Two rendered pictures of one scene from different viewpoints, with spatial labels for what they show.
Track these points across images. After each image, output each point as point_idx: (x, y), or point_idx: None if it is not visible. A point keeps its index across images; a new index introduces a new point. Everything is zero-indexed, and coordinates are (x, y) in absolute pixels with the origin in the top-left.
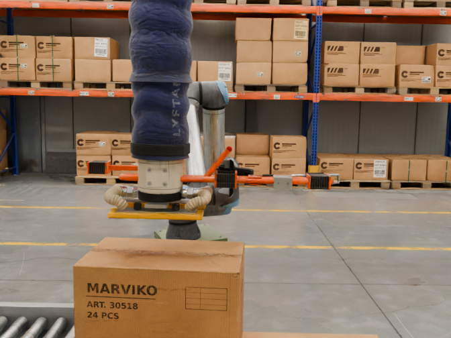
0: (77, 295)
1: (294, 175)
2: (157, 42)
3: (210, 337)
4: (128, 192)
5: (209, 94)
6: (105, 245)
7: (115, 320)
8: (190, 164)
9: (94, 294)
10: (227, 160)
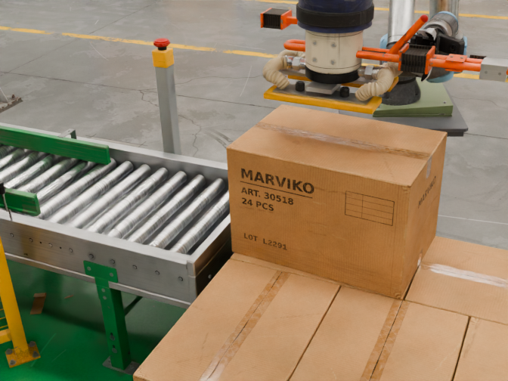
0: (231, 179)
1: None
2: None
3: (371, 250)
4: (294, 64)
5: None
6: (274, 119)
7: (270, 212)
8: (393, 19)
9: (249, 181)
10: (423, 31)
